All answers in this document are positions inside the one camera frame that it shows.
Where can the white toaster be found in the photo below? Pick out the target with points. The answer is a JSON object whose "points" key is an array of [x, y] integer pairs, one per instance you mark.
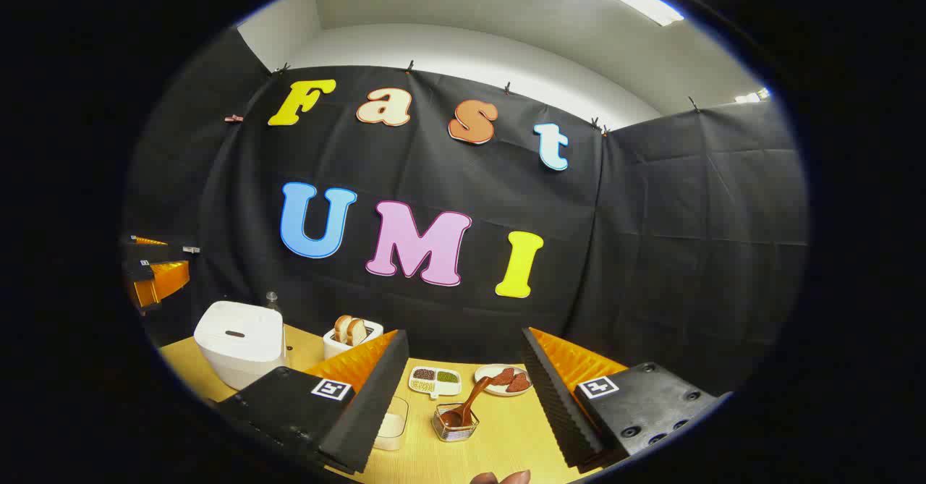
{"points": [[334, 345]]}

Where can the clear container of rice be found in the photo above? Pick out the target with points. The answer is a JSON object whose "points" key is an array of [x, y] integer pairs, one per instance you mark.
{"points": [[394, 426]]}

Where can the white rice cooker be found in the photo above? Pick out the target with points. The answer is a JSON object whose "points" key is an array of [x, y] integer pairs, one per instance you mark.
{"points": [[239, 346]]}

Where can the small ceiling light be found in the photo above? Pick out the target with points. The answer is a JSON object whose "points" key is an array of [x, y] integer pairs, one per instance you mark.
{"points": [[752, 96]]}

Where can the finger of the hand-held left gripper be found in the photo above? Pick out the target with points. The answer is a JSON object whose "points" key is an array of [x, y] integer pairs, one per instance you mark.
{"points": [[166, 281], [163, 247]]}

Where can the white round plate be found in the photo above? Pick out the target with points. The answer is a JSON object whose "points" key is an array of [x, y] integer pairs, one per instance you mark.
{"points": [[483, 372]]}

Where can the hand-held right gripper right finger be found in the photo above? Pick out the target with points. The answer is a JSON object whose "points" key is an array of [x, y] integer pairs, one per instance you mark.
{"points": [[553, 397]]}

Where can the white divided dish of beans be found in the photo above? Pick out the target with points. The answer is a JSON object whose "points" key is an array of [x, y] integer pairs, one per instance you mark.
{"points": [[435, 383]]}

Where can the red meat slice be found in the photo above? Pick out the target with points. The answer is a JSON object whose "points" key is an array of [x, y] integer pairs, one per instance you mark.
{"points": [[503, 377], [519, 383]]}

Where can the black backdrop cloth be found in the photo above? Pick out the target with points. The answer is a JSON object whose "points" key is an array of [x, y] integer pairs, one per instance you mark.
{"points": [[651, 252]]}

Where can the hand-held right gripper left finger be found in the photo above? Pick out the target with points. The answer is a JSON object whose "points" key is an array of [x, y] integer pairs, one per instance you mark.
{"points": [[376, 397]]}

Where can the toast bread slice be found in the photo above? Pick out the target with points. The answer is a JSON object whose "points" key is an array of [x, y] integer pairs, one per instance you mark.
{"points": [[341, 328], [357, 332]]}

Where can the clear bottle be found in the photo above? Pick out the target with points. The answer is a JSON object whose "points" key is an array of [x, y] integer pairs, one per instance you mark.
{"points": [[272, 301]]}

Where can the brown wooden spoon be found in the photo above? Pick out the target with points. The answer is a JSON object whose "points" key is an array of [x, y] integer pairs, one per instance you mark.
{"points": [[470, 401]]}

